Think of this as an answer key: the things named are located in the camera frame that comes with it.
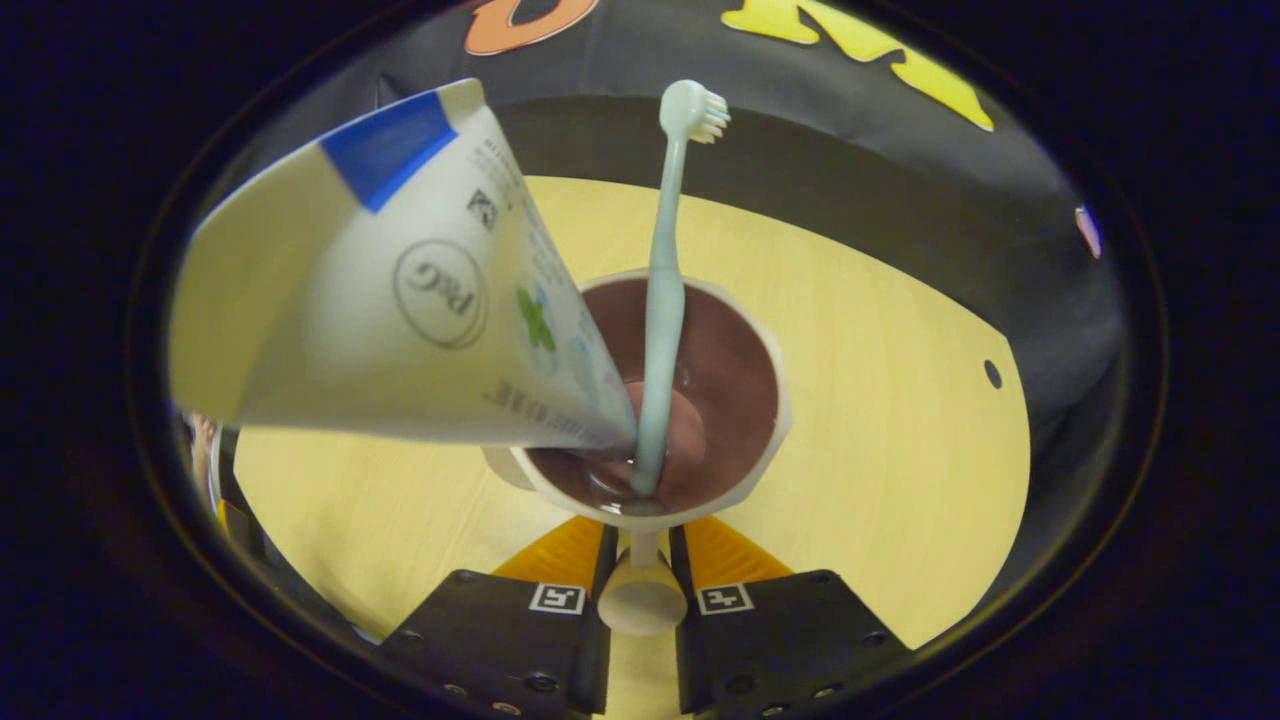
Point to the white toothpaste tube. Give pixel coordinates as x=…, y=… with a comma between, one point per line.
x=400, y=300

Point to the light green toothbrush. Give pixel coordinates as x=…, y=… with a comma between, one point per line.
x=662, y=300

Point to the black backdrop cloth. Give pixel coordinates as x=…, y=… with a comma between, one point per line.
x=900, y=170

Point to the beige cup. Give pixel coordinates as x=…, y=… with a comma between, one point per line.
x=740, y=400

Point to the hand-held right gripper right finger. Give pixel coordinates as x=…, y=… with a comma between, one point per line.
x=790, y=640

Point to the wooden desktop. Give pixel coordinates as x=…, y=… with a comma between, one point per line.
x=900, y=420

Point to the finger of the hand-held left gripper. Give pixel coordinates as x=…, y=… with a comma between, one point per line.
x=228, y=518

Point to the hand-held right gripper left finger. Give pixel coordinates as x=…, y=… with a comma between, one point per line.
x=500, y=640

